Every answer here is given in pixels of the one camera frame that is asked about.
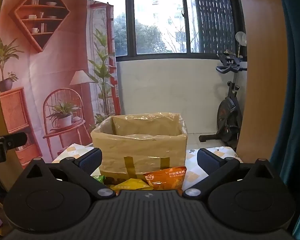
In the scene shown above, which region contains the orange snack packet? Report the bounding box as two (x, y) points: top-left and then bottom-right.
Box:
(143, 166), (187, 191)

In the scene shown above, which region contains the white round lamp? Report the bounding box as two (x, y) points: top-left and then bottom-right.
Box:
(235, 31), (247, 58)

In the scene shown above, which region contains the checkered floral tablecloth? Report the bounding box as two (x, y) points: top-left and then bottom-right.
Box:
(52, 142), (243, 193)

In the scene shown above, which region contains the dark framed window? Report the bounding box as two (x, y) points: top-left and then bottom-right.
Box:
(85, 0), (240, 62)

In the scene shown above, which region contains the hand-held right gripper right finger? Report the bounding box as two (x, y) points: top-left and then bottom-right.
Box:
(182, 148), (275, 200)

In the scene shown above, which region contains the wooden board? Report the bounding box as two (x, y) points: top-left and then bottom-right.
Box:
(236, 0), (287, 163)

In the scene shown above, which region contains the printed room backdrop cloth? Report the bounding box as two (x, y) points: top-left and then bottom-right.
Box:
(0, 0), (122, 169)

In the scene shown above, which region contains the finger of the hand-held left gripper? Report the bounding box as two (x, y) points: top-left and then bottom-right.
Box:
(0, 132), (28, 152)

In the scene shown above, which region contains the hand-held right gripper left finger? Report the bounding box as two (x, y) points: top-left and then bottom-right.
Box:
(27, 148), (115, 201)

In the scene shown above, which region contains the plastic lined cardboard box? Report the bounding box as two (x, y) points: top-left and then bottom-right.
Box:
(90, 114), (188, 180)

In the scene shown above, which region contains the black exercise bike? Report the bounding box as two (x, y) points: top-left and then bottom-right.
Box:
(199, 51), (248, 150)

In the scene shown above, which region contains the teal curtain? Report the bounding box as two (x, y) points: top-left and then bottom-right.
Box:
(269, 0), (300, 240)

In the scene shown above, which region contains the yellow snack packet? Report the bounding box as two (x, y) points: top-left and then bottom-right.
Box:
(110, 178), (153, 193)

